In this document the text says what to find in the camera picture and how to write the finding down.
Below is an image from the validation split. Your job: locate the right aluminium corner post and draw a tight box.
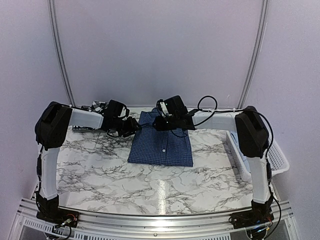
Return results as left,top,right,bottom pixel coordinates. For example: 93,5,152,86
237,0,270,109

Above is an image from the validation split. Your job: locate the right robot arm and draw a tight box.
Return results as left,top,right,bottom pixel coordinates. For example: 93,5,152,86
153,101,274,224

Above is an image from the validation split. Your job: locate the black white plaid folded shirt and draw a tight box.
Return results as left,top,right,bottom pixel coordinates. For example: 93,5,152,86
72,100,111,132

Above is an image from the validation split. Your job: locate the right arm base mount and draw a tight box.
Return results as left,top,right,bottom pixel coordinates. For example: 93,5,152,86
228,195,275,229

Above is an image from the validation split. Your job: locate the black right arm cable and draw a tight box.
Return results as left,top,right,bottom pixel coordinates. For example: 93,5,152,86
169,95,275,156

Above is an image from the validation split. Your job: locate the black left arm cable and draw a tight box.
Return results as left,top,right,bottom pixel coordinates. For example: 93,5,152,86
106,128,123,138

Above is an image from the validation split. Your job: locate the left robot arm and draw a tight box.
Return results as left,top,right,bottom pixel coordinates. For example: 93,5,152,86
34,100,142,223

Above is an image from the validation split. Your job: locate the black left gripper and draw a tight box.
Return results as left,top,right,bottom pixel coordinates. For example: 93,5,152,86
112,116,142,138

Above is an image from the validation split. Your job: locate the aluminium corner post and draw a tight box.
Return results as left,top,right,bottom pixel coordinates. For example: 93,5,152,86
47,0,76,107
237,0,270,109

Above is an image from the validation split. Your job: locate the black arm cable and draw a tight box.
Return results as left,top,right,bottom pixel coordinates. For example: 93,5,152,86
169,95,275,156
106,128,123,138

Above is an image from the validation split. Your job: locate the white plastic laundry basket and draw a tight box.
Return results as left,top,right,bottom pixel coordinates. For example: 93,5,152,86
226,131,291,181

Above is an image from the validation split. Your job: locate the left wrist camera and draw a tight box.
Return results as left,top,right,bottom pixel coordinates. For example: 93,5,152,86
105,99,130,120

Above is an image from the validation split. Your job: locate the aluminium front rail frame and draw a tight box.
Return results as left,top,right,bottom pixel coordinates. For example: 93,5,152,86
9,197,301,240

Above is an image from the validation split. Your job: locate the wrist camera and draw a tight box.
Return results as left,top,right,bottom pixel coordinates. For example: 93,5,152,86
105,99,130,120
156,95,188,118

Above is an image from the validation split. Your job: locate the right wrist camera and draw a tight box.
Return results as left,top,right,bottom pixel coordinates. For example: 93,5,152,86
156,95,188,118

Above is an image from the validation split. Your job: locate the blue checked long sleeve shirt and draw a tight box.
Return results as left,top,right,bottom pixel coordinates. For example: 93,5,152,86
127,108,194,167

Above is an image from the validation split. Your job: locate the left aluminium corner post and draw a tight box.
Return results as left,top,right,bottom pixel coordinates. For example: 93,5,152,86
47,0,76,107

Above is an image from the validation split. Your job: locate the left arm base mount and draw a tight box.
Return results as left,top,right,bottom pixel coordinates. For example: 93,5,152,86
35,191,80,228

